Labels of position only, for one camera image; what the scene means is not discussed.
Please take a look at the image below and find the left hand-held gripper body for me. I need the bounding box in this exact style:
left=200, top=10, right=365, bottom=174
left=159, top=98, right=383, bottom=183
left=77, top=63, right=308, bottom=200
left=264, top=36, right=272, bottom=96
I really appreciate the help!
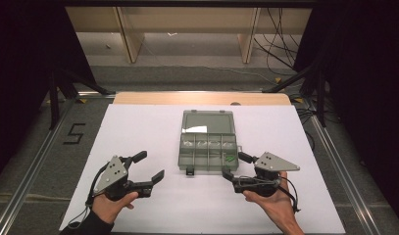
left=92, top=155, right=154, bottom=202

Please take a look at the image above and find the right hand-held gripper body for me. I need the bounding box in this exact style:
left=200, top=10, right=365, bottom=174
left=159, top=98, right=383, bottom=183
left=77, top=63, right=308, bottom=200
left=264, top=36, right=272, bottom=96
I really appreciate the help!
left=232, top=152, right=301, bottom=198

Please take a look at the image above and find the clear grey compartment storage box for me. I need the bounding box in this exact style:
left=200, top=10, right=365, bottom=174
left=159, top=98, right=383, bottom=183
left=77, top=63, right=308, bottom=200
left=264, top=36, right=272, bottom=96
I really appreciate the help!
left=177, top=110, right=243, bottom=176

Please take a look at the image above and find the person's left hand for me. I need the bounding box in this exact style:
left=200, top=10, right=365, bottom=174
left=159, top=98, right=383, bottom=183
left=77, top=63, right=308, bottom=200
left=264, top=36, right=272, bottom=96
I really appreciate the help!
left=91, top=191, right=140, bottom=225

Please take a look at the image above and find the person's right hand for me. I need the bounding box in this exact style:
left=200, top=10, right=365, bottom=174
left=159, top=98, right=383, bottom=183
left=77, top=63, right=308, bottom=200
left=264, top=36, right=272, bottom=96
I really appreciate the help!
left=242, top=171, right=298, bottom=226

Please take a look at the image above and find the white table mat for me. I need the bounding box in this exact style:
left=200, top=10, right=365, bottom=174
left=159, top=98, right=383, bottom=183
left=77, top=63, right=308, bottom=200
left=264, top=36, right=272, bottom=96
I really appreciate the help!
left=58, top=103, right=347, bottom=235

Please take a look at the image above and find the black metal stand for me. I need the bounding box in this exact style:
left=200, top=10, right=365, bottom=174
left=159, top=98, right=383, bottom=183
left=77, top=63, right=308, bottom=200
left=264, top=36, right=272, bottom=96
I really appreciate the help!
left=262, top=62, right=329, bottom=128
left=48, top=68, right=117, bottom=130

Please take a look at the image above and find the black curtain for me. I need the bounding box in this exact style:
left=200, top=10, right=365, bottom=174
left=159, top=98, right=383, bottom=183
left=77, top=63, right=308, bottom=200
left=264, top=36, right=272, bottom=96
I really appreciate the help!
left=293, top=0, right=399, bottom=229
left=0, top=0, right=97, bottom=185

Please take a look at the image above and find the beige office desk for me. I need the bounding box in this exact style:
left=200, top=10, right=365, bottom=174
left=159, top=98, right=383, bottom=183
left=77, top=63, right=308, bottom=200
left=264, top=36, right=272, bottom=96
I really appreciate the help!
left=65, top=7, right=313, bottom=65

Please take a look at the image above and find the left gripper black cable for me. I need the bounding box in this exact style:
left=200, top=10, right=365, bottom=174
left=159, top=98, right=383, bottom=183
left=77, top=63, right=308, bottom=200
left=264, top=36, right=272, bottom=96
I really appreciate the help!
left=68, top=162, right=111, bottom=230

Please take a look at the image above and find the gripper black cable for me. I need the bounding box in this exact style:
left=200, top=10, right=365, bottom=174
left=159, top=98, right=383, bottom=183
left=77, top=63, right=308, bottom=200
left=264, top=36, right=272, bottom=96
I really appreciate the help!
left=68, top=162, right=111, bottom=230
left=278, top=175, right=301, bottom=213

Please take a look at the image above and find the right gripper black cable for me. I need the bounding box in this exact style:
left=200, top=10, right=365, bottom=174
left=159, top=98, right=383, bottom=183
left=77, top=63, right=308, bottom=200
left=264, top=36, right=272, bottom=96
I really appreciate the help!
left=278, top=175, right=301, bottom=213

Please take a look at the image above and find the black floor cable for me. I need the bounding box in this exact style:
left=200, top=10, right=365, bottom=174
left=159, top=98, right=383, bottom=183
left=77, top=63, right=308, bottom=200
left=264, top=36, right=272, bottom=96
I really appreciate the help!
left=288, top=94, right=317, bottom=152

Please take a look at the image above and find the aluminium floor rail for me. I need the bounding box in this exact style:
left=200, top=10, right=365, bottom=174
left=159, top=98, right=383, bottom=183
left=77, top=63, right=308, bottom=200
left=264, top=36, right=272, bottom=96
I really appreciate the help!
left=309, top=115, right=382, bottom=235
left=0, top=91, right=117, bottom=235

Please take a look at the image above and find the black hanging cable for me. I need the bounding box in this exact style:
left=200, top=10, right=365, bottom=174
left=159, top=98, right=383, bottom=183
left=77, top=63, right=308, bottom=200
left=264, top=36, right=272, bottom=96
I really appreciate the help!
left=265, top=8, right=301, bottom=71
left=253, top=8, right=299, bottom=71

